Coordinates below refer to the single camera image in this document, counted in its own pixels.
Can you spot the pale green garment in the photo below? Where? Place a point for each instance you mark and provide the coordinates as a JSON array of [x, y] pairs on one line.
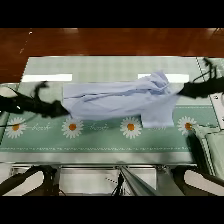
[[213, 146]]

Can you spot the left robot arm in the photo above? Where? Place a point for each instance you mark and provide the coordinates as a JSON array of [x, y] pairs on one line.
[[30, 103]]

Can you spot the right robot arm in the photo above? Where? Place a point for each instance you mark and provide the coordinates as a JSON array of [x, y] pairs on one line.
[[203, 89]]

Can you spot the silver frame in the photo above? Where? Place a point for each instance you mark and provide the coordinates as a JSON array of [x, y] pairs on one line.
[[140, 186]]

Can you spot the light blue shirt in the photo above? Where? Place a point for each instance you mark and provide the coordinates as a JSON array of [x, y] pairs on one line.
[[116, 101]]

